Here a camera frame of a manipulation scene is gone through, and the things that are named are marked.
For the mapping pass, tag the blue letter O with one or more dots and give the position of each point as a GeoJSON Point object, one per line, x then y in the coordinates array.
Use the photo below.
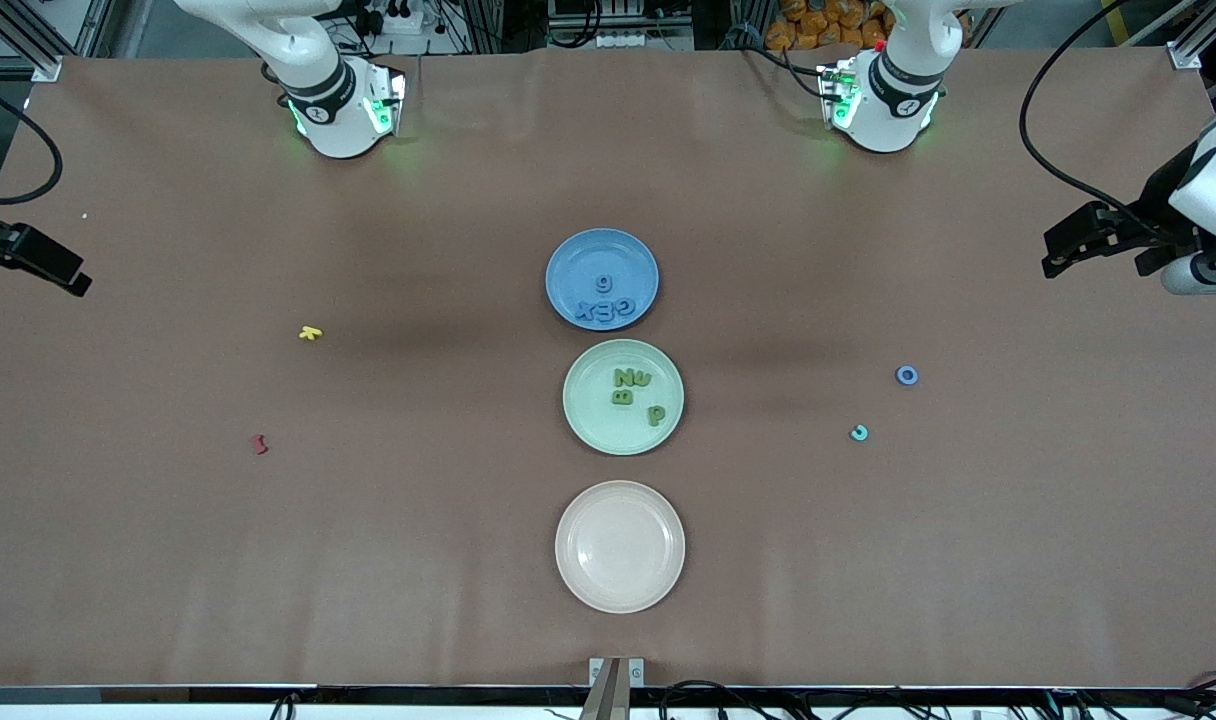
{"type": "Point", "coordinates": [898, 375]}

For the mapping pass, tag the teal letter C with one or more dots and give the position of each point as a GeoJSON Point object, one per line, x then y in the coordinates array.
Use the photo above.
{"type": "Point", "coordinates": [865, 433]}

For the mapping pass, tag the red letter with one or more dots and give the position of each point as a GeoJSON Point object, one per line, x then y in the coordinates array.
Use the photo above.
{"type": "Point", "coordinates": [259, 444]}

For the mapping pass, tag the blue letter C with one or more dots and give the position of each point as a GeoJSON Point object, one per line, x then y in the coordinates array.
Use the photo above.
{"type": "Point", "coordinates": [626, 302]}

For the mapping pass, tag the green plate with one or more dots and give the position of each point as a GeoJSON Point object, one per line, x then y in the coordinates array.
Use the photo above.
{"type": "Point", "coordinates": [608, 430]}

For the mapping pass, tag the beige plate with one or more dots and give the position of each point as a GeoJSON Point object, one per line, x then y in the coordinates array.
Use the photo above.
{"type": "Point", "coordinates": [620, 546]}

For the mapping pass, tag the blue letter X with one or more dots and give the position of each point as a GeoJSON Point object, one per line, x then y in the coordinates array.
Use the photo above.
{"type": "Point", "coordinates": [587, 312]}

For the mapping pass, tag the blue letter E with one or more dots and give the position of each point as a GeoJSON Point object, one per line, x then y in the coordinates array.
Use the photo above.
{"type": "Point", "coordinates": [608, 310]}

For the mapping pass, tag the metal table edge rail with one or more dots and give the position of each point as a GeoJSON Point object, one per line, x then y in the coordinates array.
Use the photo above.
{"type": "Point", "coordinates": [168, 693]}

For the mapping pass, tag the white power strip with plugs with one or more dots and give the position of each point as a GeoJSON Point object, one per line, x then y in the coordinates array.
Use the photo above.
{"type": "Point", "coordinates": [398, 18]}

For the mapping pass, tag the blue plate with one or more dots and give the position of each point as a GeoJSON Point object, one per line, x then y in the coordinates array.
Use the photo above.
{"type": "Point", "coordinates": [608, 255]}

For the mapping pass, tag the yellow letter K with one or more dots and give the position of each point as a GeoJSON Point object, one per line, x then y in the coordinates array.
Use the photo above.
{"type": "Point", "coordinates": [311, 332]}

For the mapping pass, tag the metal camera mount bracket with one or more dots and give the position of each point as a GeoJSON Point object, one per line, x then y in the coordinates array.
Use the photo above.
{"type": "Point", "coordinates": [616, 685]}

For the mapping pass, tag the aluminium frame post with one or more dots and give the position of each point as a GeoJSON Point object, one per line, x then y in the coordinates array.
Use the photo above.
{"type": "Point", "coordinates": [1188, 50]}
{"type": "Point", "coordinates": [38, 55]}

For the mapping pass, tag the brown table cover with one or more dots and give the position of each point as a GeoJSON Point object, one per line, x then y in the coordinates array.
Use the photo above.
{"type": "Point", "coordinates": [268, 560]}

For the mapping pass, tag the green letter N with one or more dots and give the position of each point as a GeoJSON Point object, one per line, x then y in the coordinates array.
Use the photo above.
{"type": "Point", "coordinates": [624, 378]}

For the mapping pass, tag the green letter P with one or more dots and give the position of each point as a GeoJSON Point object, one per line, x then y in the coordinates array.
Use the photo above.
{"type": "Point", "coordinates": [653, 415]}

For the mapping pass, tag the green letter U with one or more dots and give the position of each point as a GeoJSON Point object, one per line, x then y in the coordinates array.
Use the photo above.
{"type": "Point", "coordinates": [644, 386]}

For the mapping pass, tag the orange fruit pile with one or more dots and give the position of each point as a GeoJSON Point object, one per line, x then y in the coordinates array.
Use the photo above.
{"type": "Point", "coordinates": [823, 25]}

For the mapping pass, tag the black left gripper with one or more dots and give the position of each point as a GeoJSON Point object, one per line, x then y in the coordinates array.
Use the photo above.
{"type": "Point", "coordinates": [1155, 203]}

